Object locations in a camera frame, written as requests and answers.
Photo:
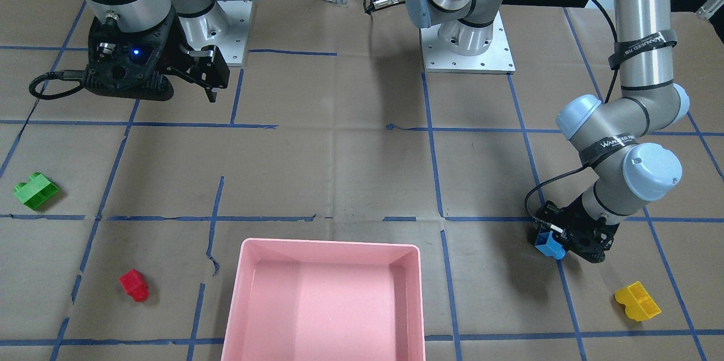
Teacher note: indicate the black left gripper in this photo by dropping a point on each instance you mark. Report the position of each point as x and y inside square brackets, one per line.
[576, 215]

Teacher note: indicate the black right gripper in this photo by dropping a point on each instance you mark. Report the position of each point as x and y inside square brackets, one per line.
[177, 39]

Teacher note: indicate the blue toy block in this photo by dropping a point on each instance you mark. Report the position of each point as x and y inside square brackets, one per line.
[546, 244]

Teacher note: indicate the green toy block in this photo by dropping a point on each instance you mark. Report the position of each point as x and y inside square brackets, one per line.
[36, 191]

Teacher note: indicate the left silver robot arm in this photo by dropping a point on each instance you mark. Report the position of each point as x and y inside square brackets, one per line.
[606, 134]

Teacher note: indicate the pink plastic box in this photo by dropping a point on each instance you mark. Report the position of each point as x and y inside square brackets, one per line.
[316, 300]

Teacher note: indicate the yellow toy block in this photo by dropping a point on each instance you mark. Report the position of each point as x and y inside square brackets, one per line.
[637, 302]

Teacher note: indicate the red toy block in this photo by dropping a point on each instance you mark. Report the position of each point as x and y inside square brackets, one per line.
[134, 285]

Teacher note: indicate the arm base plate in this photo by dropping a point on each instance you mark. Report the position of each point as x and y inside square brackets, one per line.
[457, 48]
[227, 26]

